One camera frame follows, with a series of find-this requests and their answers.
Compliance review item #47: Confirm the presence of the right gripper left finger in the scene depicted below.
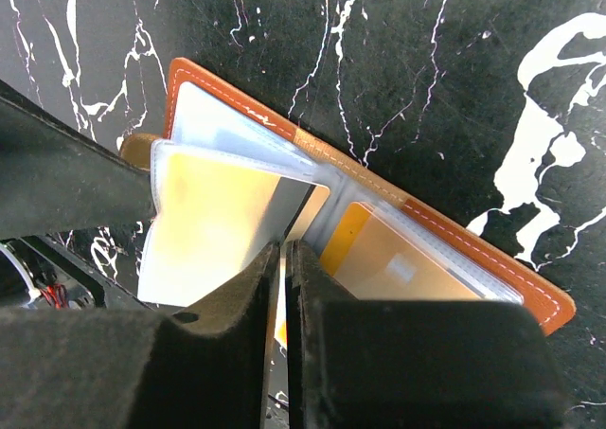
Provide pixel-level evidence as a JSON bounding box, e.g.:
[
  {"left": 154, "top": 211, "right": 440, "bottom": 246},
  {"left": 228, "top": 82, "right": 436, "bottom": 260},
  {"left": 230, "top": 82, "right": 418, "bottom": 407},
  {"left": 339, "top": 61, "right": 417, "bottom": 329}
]
[{"left": 1, "top": 243, "right": 279, "bottom": 428}]

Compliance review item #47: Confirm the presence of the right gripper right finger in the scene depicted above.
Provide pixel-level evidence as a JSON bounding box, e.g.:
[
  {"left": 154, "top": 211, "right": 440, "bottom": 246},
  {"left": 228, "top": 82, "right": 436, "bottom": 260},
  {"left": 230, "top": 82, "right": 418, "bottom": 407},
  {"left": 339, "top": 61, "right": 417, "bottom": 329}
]
[{"left": 286, "top": 241, "right": 568, "bottom": 428}]

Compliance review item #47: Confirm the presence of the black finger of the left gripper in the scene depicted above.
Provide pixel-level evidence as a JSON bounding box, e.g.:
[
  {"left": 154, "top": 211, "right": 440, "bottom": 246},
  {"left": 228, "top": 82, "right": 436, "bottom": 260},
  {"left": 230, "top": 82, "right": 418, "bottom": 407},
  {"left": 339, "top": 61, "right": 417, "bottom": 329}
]
[{"left": 1, "top": 83, "right": 155, "bottom": 239}]

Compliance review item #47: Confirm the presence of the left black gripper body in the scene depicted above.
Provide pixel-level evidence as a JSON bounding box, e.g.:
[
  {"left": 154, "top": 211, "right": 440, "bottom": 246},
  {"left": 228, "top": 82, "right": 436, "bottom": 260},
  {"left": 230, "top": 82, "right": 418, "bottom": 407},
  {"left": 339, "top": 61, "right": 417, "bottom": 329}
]
[{"left": 1, "top": 236, "right": 148, "bottom": 310}]

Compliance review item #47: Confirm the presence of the brown leather card holder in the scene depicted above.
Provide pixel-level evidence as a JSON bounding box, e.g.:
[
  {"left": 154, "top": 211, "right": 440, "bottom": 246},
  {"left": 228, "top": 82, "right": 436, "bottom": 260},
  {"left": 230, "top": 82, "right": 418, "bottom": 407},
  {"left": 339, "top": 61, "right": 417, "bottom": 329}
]
[{"left": 120, "top": 58, "right": 576, "bottom": 333}]

